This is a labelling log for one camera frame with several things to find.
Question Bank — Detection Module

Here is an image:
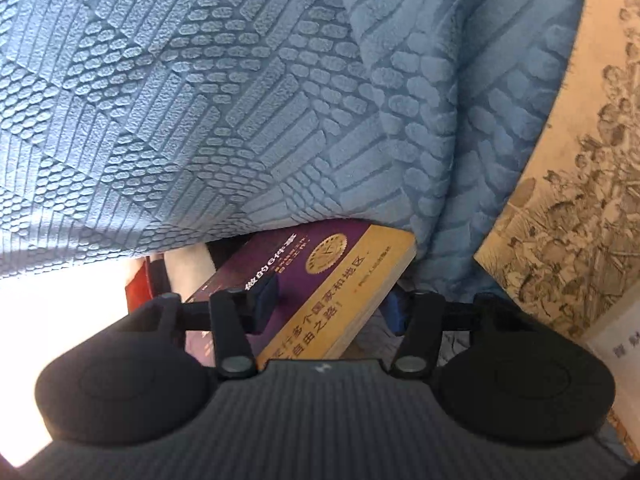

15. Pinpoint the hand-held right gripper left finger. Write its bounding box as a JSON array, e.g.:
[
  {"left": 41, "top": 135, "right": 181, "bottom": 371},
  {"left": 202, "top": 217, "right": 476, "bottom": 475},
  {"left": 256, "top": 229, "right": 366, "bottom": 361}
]
[{"left": 127, "top": 272, "right": 281, "bottom": 380}]

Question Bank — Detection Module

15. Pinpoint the brown painting cover book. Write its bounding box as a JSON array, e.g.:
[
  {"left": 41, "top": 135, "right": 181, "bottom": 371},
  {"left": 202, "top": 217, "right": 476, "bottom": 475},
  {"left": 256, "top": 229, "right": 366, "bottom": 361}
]
[{"left": 472, "top": 0, "right": 640, "bottom": 342}]

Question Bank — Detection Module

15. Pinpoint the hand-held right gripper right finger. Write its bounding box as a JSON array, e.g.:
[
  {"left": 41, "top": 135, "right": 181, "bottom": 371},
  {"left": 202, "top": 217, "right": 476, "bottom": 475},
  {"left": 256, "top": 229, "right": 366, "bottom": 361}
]
[{"left": 382, "top": 287, "right": 531, "bottom": 380}]

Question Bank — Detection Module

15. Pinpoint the blue textured sofa cover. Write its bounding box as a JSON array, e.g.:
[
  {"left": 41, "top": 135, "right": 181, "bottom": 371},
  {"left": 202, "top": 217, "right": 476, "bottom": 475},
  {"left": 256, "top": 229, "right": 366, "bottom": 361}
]
[{"left": 0, "top": 0, "right": 594, "bottom": 292}]

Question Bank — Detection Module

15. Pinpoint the purple book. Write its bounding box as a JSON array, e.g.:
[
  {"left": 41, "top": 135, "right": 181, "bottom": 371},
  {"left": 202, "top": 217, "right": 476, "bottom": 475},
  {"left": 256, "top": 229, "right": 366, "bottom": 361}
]
[{"left": 185, "top": 220, "right": 419, "bottom": 372}]

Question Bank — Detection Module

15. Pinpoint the red black cream striped blanket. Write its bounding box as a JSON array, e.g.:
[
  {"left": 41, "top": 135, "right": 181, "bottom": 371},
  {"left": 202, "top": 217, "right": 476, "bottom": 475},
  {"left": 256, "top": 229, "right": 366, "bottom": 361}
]
[{"left": 125, "top": 242, "right": 251, "bottom": 321}]

